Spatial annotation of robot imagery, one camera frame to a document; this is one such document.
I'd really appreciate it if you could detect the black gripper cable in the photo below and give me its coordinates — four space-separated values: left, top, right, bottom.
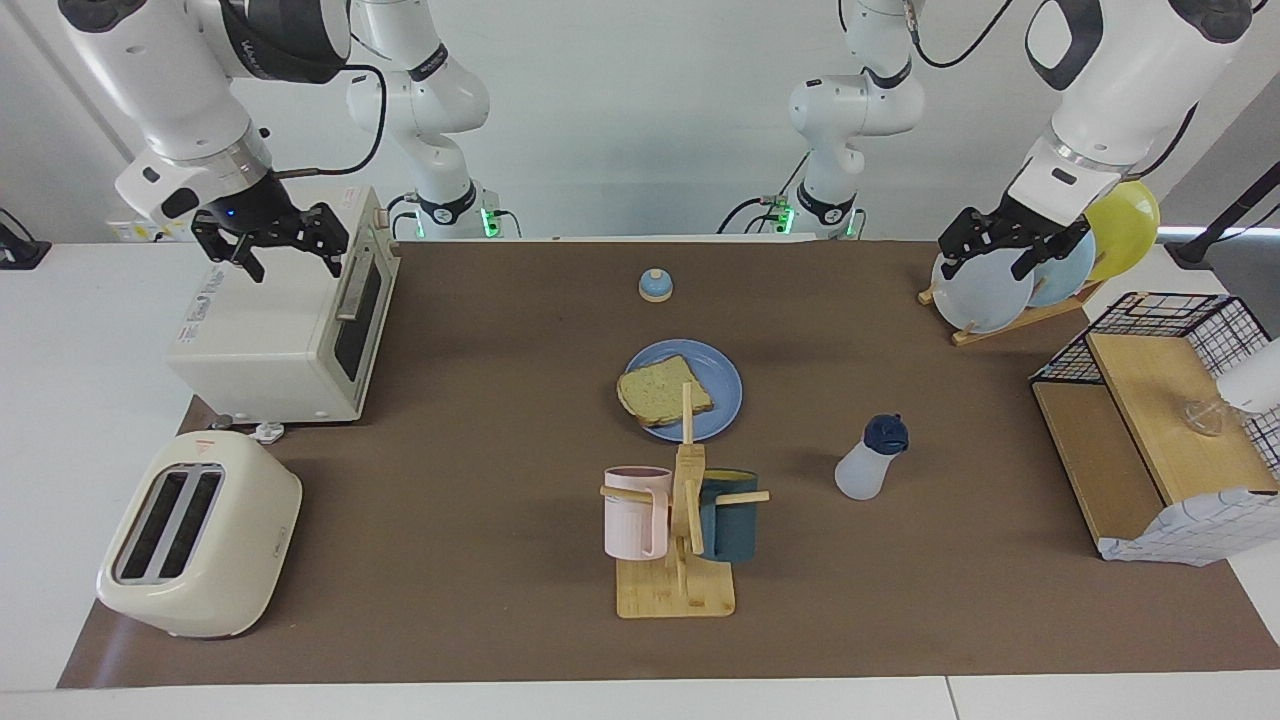
272 62 389 181
1135 100 1201 181

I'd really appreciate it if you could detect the light blue racked plate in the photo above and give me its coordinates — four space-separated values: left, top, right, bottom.
1025 228 1097 309

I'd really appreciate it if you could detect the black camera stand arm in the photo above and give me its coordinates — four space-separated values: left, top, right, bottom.
1165 160 1280 269

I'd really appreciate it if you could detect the pink ribbed mug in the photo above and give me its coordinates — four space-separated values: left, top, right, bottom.
603 466 673 561

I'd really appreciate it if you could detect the white checkered cloth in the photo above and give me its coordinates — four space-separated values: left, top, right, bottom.
1097 487 1280 568

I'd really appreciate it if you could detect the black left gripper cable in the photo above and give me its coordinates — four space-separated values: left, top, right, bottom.
1135 100 1201 181

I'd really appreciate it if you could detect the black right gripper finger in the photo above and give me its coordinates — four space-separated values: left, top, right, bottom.
190 226 267 285
298 202 351 280

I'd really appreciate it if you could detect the wooden mug tree rack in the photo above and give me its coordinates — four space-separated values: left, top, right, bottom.
600 382 771 619

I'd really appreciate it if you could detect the wooden shelf with wire basket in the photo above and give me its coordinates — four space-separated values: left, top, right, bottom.
1030 292 1280 546

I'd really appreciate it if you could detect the dark teal mug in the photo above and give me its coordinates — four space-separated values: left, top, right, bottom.
697 468 761 562

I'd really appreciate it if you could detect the brown table mat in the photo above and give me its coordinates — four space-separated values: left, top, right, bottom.
57 240 1280 689

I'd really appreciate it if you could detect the blue round dinner plate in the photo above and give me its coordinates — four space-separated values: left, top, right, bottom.
625 339 744 443

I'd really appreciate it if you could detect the yellow plate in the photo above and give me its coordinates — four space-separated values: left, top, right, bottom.
1083 180 1161 283

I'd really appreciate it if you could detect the white navy-capped seasoning bottle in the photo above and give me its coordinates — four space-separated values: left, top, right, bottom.
835 414 910 501

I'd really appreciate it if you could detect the cream two-slot toaster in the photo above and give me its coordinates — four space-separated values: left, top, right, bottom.
96 432 303 639

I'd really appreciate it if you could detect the white toaster oven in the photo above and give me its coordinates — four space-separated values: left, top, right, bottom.
166 185 401 425

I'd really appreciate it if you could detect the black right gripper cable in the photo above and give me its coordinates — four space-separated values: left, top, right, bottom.
272 62 389 181

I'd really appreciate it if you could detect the wooden dish rack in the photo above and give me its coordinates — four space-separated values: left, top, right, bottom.
918 278 1106 347

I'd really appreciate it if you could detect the black desk clamp mount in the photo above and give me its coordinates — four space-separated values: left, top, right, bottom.
0 207 51 269

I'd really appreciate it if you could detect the grey translucent plate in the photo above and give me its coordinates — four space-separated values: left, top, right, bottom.
932 245 1035 334

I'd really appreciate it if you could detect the toasted bread slice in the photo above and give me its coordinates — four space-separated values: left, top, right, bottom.
616 355 715 428

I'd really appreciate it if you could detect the white cylindrical object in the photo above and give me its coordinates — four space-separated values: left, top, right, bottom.
1215 338 1280 414

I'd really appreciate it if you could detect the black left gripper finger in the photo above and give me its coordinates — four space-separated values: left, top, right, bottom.
1012 218 1091 281
938 208 991 281

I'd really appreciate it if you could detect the clear drinking glass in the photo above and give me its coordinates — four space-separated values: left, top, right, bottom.
1180 397 1226 438

